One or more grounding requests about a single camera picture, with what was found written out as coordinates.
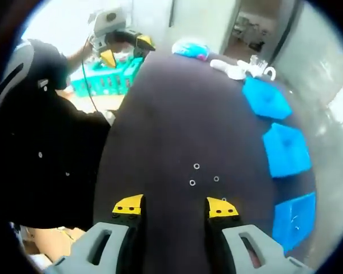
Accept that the person in black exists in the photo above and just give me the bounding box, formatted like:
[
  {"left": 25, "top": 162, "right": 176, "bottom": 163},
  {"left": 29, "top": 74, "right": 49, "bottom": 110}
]
[{"left": 0, "top": 39, "right": 115, "bottom": 229}]

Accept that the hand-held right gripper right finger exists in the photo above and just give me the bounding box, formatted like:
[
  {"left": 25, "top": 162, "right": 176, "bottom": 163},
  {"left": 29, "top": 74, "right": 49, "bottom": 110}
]
[{"left": 203, "top": 196, "right": 315, "bottom": 274}]

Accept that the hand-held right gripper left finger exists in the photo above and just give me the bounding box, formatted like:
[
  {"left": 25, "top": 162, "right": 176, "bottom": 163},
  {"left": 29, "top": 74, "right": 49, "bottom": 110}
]
[{"left": 44, "top": 194, "right": 147, "bottom": 274}]

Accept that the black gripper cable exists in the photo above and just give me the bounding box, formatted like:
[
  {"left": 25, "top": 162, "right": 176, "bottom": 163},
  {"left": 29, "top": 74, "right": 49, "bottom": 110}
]
[{"left": 81, "top": 37, "right": 99, "bottom": 114}]

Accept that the blue plastic bin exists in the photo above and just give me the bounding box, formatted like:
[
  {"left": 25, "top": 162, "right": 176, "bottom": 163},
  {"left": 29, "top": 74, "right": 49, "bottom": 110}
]
[
  {"left": 241, "top": 76, "right": 293, "bottom": 120},
  {"left": 273, "top": 191, "right": 317, "bottom": 255},
  {"left": 262, "top": 122, "right": 313, "bottom": 179}
]

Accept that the blue white tissue pack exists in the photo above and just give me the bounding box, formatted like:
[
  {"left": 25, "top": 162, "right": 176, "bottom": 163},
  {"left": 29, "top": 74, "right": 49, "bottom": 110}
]
[{"left": 171, "top": 38, "right": 213, "bottom": 62}]

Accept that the white chest device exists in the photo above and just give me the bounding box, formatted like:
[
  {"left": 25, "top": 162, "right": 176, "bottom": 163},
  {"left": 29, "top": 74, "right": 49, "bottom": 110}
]
[{"left": 0, "top": 39, "right": 37, "bottom": 110}]

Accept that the teal plastic crate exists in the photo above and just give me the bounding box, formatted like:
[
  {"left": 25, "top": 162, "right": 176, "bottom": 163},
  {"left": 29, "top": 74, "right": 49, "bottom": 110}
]
[{"left": 70, "top": 55, "right": 145, "bottom": 98}]

